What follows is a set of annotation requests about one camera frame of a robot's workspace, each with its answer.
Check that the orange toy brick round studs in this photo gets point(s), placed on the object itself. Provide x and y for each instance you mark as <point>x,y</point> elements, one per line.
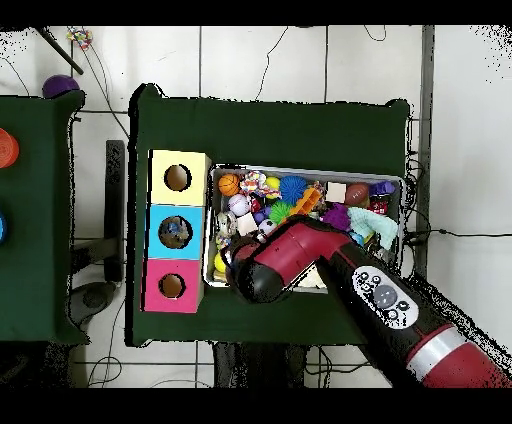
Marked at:
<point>306,202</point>

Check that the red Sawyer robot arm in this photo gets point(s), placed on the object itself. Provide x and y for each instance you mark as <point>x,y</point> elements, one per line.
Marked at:
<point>296,256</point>

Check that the wooden box three holes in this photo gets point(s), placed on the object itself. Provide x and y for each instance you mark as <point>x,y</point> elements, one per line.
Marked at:
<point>196,196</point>

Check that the clear shallow mesh bin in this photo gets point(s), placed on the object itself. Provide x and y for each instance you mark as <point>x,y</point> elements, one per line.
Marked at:
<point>304,169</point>

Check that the small orange basketball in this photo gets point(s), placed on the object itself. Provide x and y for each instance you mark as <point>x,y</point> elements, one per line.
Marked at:
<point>230,185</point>

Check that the blue spiky ball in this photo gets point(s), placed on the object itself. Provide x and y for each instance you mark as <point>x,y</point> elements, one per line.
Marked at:
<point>293,188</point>

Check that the yellow green ball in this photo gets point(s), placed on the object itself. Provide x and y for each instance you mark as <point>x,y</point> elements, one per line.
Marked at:
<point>220,262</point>

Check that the purple spiky ball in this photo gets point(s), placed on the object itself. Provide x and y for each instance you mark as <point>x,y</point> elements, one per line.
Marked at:
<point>337,217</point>

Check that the wooden cube block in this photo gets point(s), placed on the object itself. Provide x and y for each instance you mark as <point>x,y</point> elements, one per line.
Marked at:
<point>336,191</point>

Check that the brown toy football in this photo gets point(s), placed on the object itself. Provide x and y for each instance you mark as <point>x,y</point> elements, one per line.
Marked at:
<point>358,194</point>

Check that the light blue cloth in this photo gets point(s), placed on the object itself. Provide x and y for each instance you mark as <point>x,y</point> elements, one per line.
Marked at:
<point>376,224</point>

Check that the black upright bar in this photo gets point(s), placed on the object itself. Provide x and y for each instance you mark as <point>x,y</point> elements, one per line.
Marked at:
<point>115,208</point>

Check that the grey round base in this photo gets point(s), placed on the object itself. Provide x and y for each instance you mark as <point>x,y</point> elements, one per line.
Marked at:
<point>94,298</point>

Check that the dark green side table cloth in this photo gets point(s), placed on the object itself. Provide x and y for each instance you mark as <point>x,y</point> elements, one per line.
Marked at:
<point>36,240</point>

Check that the purple round object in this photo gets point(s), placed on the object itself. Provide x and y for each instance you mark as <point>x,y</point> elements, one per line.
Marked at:
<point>60,86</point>

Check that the small colourful item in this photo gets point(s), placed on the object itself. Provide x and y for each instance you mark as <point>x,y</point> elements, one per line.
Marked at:
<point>79,37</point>

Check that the blue round object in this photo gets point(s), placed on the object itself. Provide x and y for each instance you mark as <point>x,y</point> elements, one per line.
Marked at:
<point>2,228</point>

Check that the red round object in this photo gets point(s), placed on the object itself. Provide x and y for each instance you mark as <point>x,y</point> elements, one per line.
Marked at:
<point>6,148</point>

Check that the black stick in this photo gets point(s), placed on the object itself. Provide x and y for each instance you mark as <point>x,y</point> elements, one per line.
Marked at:
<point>56,48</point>

